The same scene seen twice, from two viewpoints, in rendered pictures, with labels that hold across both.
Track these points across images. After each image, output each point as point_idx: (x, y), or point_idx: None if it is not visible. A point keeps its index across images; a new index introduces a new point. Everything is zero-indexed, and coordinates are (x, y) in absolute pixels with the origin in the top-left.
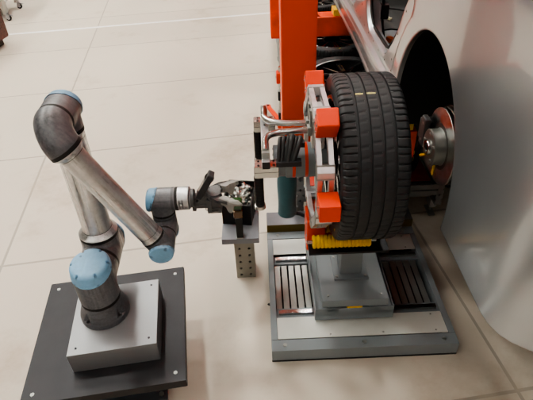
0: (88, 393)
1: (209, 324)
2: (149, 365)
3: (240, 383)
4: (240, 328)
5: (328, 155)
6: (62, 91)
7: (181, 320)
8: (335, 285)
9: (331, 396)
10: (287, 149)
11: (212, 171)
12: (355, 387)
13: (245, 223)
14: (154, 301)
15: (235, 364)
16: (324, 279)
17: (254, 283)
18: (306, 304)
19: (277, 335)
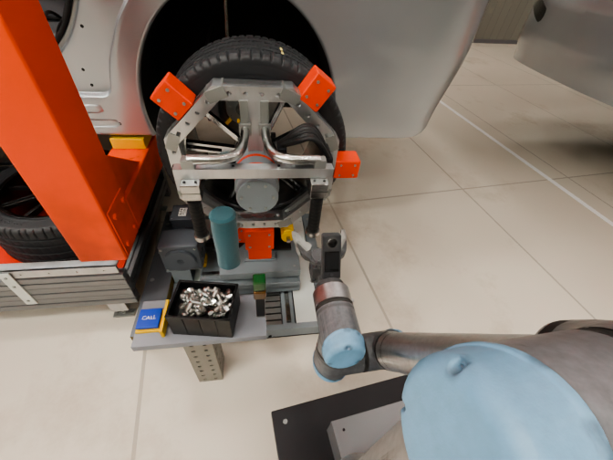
0: None
1: (294, 402)
2: None
3: None
4: (296, 366)
5: (326, 121)
6: (535, 384)
7: (360, 392)
8: (281, 259)
9: (354, 290)
10: (322, 141)
11: (325, 233)
12: (344, 275)
13: (238, 308)
14: (370, 415)
15: None
16: (275, 267)
17: (234, 358)
18: (275, 299)
19: (316, 321)
